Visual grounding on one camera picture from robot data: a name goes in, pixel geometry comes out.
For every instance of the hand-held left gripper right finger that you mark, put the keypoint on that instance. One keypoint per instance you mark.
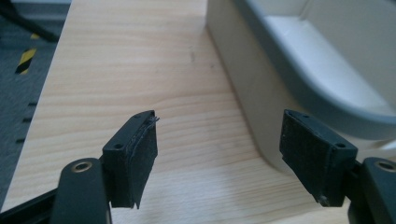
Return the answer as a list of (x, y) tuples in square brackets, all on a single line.
[(314, 155)]

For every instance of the yellow black hazard tape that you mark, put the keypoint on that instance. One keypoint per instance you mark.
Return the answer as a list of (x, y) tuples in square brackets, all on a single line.
[(26, 59)]

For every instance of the white plastic bin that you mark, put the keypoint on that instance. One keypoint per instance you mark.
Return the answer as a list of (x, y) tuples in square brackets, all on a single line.
[(311, 62)]

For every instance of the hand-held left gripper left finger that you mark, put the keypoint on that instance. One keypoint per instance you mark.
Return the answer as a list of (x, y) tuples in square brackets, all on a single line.
[(130, 165)]

